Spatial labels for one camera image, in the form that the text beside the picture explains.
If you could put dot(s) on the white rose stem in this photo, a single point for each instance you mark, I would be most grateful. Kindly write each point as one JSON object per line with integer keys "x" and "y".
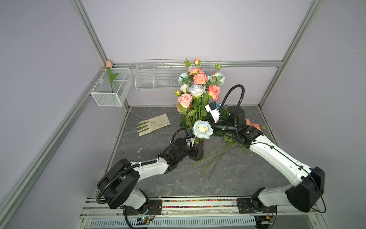
{"x": 197, "y": 90}

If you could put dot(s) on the pink tulip stem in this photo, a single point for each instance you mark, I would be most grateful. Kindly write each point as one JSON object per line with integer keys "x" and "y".
{"x": 112, "y": 76}

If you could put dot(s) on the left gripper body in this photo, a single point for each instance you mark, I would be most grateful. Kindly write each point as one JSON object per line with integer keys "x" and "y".
{"x": 187, "y": 151}

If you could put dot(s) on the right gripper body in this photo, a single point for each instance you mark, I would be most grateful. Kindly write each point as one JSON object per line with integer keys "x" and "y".
{"x": 216, "y": 126}

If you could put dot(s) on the white blue rose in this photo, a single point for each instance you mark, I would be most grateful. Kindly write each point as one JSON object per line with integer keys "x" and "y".
{"x": 202, "y": 129}

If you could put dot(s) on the white wire wall rack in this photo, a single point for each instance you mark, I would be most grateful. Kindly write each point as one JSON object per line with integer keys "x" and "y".
{"x": 172, "y": 74}

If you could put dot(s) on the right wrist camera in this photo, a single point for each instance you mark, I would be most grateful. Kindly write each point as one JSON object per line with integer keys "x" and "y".
{"x": 213, "y": 109}

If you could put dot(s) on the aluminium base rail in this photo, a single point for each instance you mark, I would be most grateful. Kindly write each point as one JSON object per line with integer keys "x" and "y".
{"x": 198, "y": 213}

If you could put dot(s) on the small peach rose spray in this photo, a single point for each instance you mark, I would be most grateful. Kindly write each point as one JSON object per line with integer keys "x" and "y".
{"x": 193, "y": 109}

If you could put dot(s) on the pale blue rose spray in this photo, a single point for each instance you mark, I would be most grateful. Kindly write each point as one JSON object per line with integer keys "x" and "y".
{"x": 195, "y": 75}

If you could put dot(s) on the white mesh wall basket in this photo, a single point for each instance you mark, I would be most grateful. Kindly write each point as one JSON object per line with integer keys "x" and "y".
{"x": 102, "y": 94}

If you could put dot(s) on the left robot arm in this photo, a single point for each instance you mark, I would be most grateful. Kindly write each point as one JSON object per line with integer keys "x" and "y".
{"x": 117, "y": 187}

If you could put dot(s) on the dark glass vase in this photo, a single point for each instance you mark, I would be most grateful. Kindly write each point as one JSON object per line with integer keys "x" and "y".
{"x": 197, "y": 152}

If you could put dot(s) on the beige garden glove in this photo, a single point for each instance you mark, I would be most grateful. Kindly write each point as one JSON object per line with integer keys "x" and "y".
{"x": 152, "y": 124}

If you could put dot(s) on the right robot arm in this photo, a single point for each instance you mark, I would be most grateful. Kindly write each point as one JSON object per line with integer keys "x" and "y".
{"x": 306, "y": 184}

